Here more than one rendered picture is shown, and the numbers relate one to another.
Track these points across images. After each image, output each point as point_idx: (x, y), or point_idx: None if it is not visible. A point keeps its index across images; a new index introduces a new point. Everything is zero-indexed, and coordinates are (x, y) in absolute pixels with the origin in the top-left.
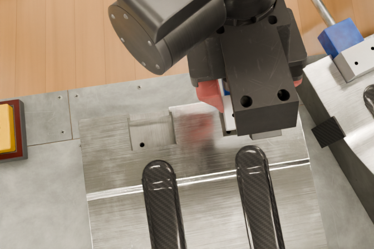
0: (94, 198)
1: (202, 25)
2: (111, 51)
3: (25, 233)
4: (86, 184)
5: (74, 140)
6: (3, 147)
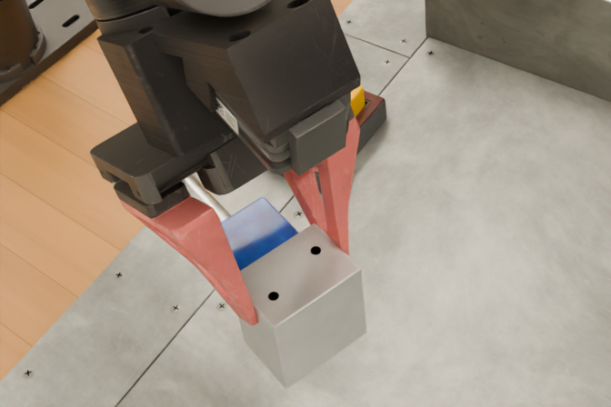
0: None
1: None
2: None
3: (505, 180)
4: None
5: (414, 56)
6: (353, 92)
